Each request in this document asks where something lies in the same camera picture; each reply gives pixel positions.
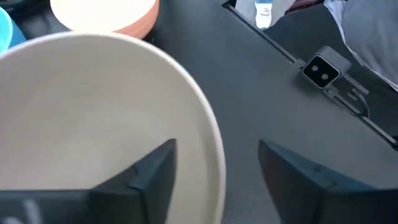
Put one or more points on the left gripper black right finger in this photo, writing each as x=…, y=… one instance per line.
x=292, y=186

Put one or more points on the taupe beige bowl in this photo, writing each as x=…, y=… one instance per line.
x=93, y=109

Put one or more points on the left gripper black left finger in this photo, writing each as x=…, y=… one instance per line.
x=149, y=186

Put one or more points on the person's shoe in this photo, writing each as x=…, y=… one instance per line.
x=263, y=14

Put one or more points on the grey table-level camera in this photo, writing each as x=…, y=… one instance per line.
x=323, y=70

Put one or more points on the blue bowl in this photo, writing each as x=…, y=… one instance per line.
x=6, y=31

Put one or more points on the person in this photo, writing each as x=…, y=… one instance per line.
x=373, y=37

